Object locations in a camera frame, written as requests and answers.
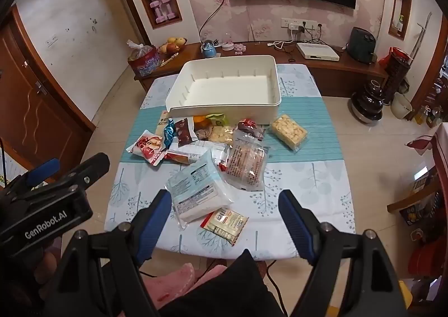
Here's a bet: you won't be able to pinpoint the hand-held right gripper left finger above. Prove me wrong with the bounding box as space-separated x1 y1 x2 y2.
45 189 172 317

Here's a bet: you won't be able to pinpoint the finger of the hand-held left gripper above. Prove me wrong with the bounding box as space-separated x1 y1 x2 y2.
0 159 60 199
31 152 110 195

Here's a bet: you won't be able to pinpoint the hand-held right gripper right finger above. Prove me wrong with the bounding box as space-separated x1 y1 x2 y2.
278 189 408 317

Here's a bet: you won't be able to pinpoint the large white snack packet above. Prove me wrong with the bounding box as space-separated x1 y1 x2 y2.
164 149 234 231

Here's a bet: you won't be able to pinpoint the red white snack packet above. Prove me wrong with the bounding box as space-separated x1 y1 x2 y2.
126 130 166 166

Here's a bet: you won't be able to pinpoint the small yellow red packet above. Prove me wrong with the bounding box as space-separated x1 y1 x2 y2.
200 208 249 246

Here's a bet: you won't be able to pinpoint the white packet red end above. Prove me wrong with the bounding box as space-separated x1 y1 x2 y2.
163 140 211 166

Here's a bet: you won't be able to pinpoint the clear packet brown cake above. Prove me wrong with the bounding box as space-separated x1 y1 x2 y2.
224 129 270 192

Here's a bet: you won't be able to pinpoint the brown kraft snack packet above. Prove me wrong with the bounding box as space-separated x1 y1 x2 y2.
155 111 175 137

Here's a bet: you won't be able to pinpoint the blue white snack packet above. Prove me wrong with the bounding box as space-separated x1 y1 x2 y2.
163 118 180 150

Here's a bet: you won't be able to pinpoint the clear bag yellow puffs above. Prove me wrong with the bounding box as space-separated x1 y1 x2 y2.
271 114 309 153

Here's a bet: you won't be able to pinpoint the small white clear packet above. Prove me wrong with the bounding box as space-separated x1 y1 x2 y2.
210 143 236 168

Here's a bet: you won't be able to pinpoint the dark red foil packet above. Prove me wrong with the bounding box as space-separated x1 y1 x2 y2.
174 118 199 147

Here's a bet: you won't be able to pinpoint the red round snack packet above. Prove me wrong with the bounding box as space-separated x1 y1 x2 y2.
237 119 265 139

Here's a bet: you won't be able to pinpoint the clear packet pale chunks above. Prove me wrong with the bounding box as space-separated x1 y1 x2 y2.
211 125 234 144

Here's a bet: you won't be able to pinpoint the green snack packet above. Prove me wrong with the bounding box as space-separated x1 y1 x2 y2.
206 113 227 127

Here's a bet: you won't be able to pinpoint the white plastic storage bin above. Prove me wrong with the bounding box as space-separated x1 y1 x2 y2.
164 55 282 119

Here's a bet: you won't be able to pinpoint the person's left hand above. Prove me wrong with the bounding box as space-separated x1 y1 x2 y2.
34 236 62 283

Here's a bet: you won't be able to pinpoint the pink fleece garment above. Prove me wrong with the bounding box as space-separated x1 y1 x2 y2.
154 263 228 304

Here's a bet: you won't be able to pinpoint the wooden door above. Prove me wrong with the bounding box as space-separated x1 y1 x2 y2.
0 6 97 185

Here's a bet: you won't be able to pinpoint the black garment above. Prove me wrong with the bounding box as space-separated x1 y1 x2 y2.
157 250 282 317

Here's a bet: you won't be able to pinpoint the red plastic bag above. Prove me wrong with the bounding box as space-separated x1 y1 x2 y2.
127 40 162 76

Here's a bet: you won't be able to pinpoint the colourful cardboard box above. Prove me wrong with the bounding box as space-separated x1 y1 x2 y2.
399 177 442 227

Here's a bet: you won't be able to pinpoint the wooden chair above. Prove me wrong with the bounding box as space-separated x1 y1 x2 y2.
387 121 448 224

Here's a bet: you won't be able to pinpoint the red stool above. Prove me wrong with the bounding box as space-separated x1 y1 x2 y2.
408 229 448 280

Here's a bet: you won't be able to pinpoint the black stacked pot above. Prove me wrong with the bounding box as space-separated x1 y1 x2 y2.
350 79 386 125

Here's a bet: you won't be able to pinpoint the fruit bowl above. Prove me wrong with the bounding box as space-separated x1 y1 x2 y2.
158 36 188 56

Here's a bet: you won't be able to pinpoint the red white cushion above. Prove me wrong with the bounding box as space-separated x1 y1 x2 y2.
405 135 437 155

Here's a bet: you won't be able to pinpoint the wooden television cabinet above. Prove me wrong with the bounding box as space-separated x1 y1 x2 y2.
134 42 389 98

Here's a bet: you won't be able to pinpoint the white bucket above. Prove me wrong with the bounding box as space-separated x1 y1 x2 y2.
390 91 414 120

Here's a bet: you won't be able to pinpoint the yellow bottle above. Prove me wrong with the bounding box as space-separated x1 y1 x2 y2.
415 105 430 126

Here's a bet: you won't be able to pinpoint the pink dumbbell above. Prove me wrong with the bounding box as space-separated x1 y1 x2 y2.
160 0 179 19
150 0 169 22

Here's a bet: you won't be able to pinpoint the white set-top box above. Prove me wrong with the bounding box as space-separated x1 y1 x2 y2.
296 42 341 62

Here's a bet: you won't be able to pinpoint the black woven basket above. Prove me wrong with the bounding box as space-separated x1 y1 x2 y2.
383 53 412 94

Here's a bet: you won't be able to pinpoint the dark green air fryer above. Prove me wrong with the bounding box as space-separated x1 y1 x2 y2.
348 27 377 64

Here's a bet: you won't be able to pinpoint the red shopping bag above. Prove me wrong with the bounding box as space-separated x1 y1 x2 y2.
378 46 408 66

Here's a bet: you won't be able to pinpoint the black floor cable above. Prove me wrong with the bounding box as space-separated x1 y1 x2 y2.
265 260 282 305

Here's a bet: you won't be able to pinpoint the wooden framed wall niche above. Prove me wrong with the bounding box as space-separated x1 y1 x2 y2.
139 0 183 31
388 0 414 41

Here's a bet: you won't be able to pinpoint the white cable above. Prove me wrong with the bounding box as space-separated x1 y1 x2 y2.
268 40 298 50

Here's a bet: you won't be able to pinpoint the black power cables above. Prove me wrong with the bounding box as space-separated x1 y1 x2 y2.
287 28 348 63

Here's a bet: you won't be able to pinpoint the black television cable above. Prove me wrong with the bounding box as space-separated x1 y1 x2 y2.
199 0 232 45

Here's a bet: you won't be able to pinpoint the white wall socket strip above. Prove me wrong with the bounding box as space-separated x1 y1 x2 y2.
281 18 324 32

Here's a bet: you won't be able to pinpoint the white mop handle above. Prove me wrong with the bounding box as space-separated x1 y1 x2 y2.
408 13 433 59

